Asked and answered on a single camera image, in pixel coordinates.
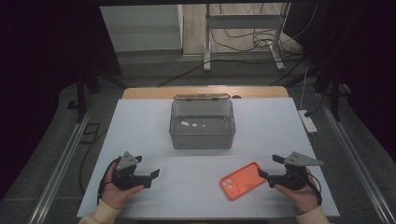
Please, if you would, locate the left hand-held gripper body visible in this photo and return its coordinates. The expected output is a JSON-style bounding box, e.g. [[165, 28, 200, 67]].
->
[[111, 150, 153, 191]]

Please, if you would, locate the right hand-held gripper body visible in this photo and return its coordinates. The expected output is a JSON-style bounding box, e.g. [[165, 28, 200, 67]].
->
[[267, 151, 325, 191]]

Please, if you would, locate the orange phone case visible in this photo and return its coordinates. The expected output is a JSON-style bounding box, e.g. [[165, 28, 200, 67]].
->
[[219, 161, 268, 202]]

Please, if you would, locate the clear grey storage box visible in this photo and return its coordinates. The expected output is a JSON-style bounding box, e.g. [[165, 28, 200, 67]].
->
[[168, 98, 236, 150]]

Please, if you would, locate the person's right hand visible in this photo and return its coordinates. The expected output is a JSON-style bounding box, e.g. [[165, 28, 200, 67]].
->
[[274, 167, 320, 216]]

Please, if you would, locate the person's left hand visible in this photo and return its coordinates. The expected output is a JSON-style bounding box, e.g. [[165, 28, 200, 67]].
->
[[100, 161, 146, 211]]

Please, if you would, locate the white power strip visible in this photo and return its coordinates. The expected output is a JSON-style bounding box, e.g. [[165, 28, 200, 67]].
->
[[297, 109, 318, 135]]

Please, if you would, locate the wooden table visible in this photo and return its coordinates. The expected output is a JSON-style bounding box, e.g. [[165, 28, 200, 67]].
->
[[121, 86, 290, 100]]

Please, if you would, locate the black stand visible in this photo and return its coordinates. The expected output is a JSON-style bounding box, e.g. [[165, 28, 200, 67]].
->
[[312, 69, 353, 123], [65, 66, 129, 123]]

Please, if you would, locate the dark curtain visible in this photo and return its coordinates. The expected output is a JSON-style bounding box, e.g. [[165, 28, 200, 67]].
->
[[0, 0, 123, 200], [283, 0, 396, 157]]

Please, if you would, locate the white panel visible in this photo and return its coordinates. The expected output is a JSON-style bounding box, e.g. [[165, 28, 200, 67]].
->
[[99, 4, 184, 53]]

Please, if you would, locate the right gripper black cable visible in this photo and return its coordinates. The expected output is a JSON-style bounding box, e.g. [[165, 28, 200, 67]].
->
[[305, 171, 323, 207]]

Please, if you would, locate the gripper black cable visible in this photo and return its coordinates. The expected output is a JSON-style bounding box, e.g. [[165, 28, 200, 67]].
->
[[96, 156, 121, 205], [305, 171, 323, 207]]

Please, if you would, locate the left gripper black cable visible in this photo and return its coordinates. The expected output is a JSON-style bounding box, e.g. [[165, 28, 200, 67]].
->
[[96, 156, 121, 205]]

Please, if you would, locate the thin black floor cable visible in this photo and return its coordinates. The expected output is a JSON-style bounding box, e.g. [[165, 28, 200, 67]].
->
[[78, 128, 109, 196]]

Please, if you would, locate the black plug cable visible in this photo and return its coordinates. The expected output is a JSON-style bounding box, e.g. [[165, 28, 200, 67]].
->
[[304, 96, 325, 119]]

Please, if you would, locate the grey metal floor rail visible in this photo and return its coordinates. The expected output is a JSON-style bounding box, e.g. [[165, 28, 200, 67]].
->
[[316, 91, 396, 224], [27, 102, 96, 224]]

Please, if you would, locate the white power strip cable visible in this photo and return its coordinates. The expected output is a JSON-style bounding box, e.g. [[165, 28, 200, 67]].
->
[[299, 66, 310, 111]]

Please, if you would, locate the long black floor cable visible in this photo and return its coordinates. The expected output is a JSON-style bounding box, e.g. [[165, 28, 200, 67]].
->
[[156, 58, 283, 89]]

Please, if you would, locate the tangle of black floor cables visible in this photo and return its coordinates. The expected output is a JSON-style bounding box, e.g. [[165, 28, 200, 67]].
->
[[210, 3, 303, 58]]

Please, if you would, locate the grey metal desk frame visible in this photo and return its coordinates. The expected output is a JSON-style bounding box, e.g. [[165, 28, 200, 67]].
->
[[203, 2, 291, 73]]

